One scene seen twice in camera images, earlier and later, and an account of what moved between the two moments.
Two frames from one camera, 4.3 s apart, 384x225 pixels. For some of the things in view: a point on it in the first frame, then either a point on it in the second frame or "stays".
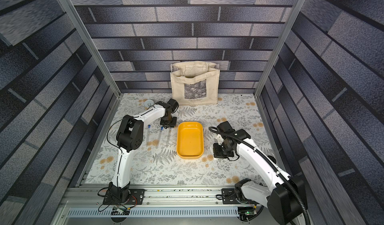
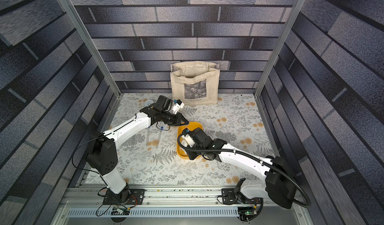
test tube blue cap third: x=147 y=135 stays
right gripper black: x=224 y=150 -> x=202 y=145
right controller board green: x=247 y=213 stays
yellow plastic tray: x=190 y=140 stays
